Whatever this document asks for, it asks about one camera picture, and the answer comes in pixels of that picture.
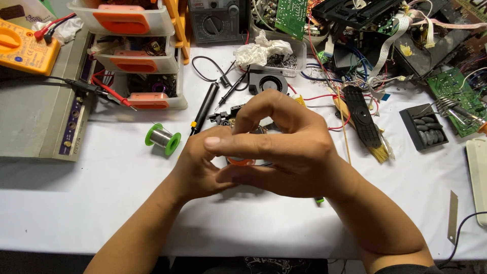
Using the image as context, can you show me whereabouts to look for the black looped cable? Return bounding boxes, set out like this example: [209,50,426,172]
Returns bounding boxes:
[191,56,233,89]

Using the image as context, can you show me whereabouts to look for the thin bamboo stick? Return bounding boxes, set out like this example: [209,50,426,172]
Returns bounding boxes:
[336,86,352,165]

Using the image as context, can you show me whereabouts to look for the black blower fan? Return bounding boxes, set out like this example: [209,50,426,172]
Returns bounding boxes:
[248,69,289,96]

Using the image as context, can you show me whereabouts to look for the small crumpled white tissue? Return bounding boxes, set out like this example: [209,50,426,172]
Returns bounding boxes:
[31,17,84,46]

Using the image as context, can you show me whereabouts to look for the black disc drive mechanism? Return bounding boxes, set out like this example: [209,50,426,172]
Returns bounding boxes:
[311,0,405,32]

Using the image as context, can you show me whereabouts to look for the plastic drawer unit orange handles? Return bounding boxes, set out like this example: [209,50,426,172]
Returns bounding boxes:
[66,0,189,111]

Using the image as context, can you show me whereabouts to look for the orange plastic rack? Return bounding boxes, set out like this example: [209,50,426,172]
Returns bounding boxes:
[164,0,191,65]

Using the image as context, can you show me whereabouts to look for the black ribbed plastic panel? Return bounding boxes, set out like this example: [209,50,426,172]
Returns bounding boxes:
[342,84,382,149]

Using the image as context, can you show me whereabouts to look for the small black electronic mechanism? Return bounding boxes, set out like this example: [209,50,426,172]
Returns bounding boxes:
[207,104,275,134]

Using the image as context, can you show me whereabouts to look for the steel cutter blade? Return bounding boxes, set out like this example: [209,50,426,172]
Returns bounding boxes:
[447,190,459,245]

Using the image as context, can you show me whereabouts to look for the person's left hand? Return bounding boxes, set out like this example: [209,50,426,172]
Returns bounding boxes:
[176,126,268,203]

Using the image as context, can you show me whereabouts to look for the black tray of grey pads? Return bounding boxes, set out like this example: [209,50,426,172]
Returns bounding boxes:
[399,103,450,152]

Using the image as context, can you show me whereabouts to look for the grey analog multimeter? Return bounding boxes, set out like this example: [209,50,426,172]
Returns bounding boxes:
[187,0,252,45]

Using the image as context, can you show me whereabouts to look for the red wire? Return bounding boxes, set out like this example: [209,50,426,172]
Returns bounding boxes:
[287,83,352,132]

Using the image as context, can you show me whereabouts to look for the black power cable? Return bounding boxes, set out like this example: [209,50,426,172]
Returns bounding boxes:
[437,211,487,269]

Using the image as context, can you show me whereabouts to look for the white flat ribbon cable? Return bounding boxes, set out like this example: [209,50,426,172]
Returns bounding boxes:
[366,15,412,81]

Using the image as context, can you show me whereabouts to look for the black soldering pen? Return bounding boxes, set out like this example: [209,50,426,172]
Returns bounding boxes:
[189,81,220,137]

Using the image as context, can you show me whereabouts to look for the clear plastic container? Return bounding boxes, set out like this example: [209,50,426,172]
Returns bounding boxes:
[236,36,307,78]

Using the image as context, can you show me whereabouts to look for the heap of electronic parts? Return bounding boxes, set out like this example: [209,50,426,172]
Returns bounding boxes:
[304,0,487,100]

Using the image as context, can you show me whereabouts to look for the red test probe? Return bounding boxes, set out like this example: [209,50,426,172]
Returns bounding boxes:
[91,72,138,112]

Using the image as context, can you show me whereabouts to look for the yellow digital multimeter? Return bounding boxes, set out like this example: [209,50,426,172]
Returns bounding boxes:
[0,18,61,76]

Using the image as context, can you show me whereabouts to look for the black plug with cable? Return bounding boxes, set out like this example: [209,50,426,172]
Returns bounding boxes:
[36,74,112,96]

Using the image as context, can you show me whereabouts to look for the wooden handled brush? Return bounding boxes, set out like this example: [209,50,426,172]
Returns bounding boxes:
[333,94,391,164]

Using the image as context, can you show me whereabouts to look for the grey metal device case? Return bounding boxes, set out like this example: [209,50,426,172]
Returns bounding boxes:
[0,28,96,163]

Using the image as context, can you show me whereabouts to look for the person's right hand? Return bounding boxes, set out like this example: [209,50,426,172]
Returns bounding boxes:
[205,89,343,199]

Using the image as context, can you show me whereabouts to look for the orange round part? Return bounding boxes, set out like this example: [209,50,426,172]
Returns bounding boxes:
[226,156,256,167]

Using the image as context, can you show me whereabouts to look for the white plastic case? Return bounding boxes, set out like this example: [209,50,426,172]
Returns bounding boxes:
[466,136,487,228]

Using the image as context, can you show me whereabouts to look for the soldering iron in coil stand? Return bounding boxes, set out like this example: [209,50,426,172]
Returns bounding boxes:
[435,96,487,134]

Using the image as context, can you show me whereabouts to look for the black test probe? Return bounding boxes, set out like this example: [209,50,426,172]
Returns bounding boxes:
[215,72,249,111]

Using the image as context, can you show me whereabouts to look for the green solder wire spool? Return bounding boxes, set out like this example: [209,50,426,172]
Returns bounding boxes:
[145,123,182,156]

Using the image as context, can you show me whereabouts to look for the large green circuit board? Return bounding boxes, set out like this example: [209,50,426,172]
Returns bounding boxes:
[426,67,487,138]

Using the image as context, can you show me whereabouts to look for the printed cardboard box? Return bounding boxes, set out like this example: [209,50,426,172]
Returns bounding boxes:
[0,0,58,28]

